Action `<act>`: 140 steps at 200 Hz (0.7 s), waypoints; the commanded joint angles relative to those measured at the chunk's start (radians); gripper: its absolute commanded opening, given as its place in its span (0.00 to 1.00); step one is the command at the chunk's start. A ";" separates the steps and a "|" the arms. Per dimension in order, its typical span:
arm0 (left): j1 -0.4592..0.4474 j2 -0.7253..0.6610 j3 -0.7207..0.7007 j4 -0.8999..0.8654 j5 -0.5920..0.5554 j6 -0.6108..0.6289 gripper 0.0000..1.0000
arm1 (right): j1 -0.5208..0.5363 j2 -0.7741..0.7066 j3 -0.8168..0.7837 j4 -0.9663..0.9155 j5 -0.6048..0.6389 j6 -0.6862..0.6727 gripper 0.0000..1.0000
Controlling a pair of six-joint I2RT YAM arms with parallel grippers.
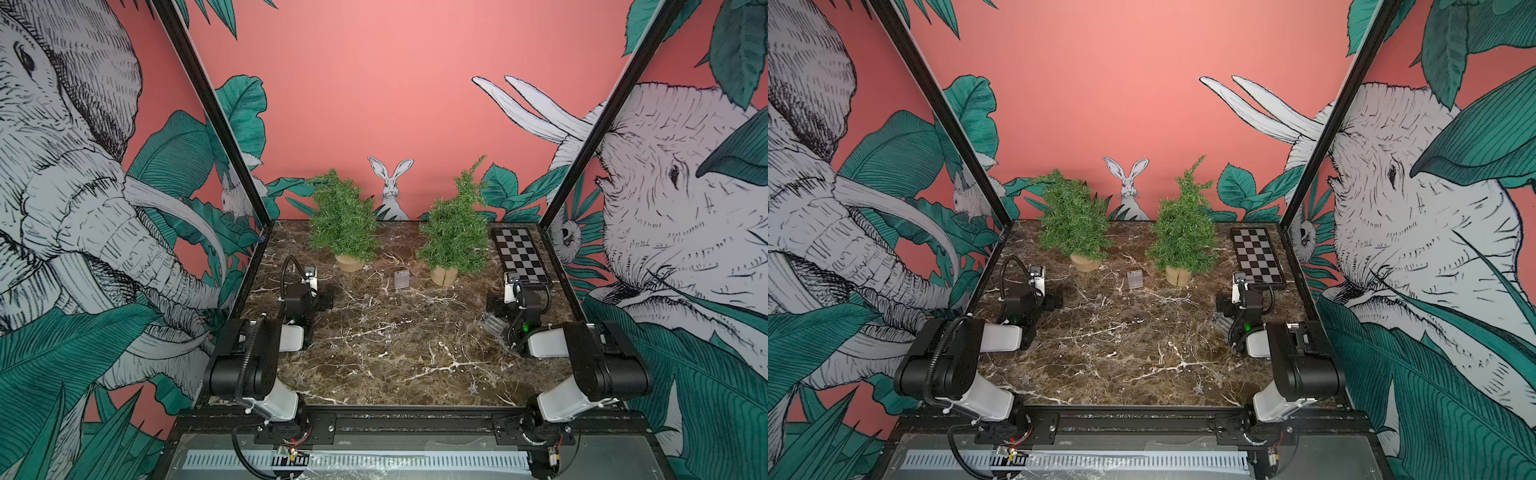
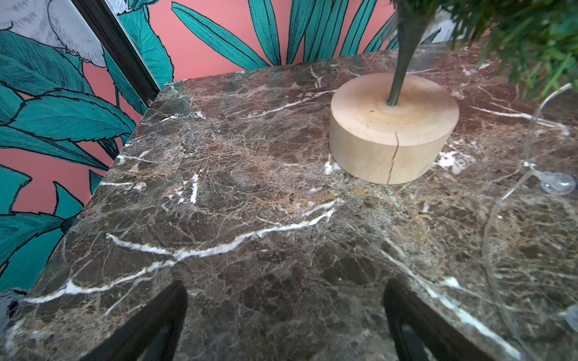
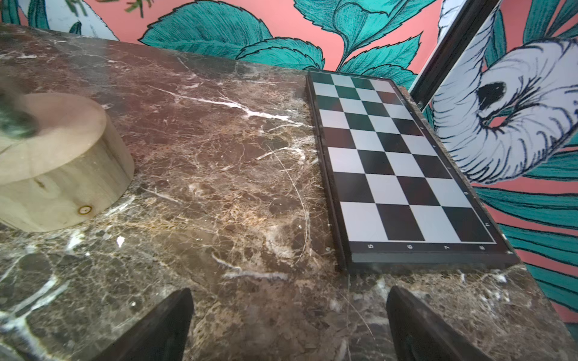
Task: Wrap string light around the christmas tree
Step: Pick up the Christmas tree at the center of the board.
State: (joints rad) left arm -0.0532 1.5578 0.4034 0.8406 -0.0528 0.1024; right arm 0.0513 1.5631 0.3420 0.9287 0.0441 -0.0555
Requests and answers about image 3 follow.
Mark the black white chessboard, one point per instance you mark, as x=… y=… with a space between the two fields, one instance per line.
x=397 y=203

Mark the small green christmas tree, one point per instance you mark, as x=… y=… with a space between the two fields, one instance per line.
x=16 y=121

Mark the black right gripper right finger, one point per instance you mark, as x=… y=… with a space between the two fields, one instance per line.
x=420 y=334

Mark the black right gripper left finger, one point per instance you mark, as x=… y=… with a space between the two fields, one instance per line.
x=161 y=334

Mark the black frame post right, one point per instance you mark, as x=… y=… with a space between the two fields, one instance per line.
x=458 y=23

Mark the small tree wooden base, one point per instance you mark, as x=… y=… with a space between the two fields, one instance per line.
x=74 y=167

